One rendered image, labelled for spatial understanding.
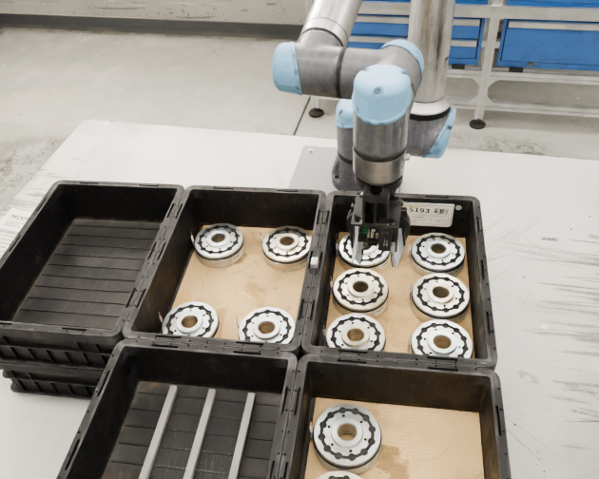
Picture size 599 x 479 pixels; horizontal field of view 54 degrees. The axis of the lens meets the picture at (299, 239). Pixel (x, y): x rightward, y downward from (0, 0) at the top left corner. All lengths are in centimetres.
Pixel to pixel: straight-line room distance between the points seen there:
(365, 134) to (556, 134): 240
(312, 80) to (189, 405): 56
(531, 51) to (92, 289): 227
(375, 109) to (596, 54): 229
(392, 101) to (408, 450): 52
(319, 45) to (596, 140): 238
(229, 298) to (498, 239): 66
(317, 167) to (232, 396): 72
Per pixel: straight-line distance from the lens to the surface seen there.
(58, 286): 129
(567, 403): 122
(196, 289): 118
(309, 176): 152
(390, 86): 77
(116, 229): 137
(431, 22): 123
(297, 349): 94
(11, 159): 338
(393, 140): 80
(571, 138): 315
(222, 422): 100
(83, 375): 116
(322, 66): 89
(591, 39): 297
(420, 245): 119
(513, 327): 129
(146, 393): 106
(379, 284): 111
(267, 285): 116
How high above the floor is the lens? 169
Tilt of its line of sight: 44 degrees down
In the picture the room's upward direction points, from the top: 5 degrees counter-clockwise
